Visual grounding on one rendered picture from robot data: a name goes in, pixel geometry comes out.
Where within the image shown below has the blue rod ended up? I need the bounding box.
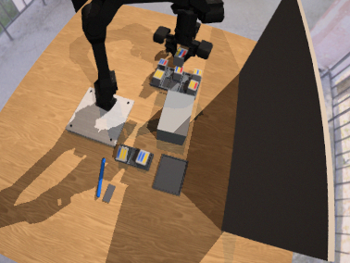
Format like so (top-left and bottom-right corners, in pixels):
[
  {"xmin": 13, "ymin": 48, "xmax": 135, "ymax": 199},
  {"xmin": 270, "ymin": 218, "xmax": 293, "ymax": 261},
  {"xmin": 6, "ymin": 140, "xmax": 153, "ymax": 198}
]
[{"xmin": 96, "ymin": 158, "xmax": 106, "ymax": 197}]

